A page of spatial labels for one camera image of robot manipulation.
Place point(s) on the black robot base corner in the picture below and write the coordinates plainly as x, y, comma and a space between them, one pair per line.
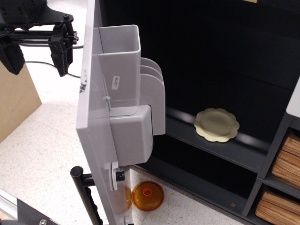
23, 214

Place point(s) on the orange translucent lid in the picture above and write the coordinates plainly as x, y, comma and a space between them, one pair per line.
148, 196

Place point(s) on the upper wicker basket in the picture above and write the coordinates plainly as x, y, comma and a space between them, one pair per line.
286, 167

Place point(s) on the brown cardboard panel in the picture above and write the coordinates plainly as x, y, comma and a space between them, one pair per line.
18, 99

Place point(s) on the dark grey fridge cabinet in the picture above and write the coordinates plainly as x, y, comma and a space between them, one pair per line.
241, 56

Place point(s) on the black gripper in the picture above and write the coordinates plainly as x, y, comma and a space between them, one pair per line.
18, 16

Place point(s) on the grey toy fridge door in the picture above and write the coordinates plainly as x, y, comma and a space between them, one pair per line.
121, 107

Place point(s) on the cream scalloped toy plate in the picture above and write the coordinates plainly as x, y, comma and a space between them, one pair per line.
216, 125

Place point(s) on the black door handle bar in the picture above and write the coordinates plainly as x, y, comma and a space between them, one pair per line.
83, 182

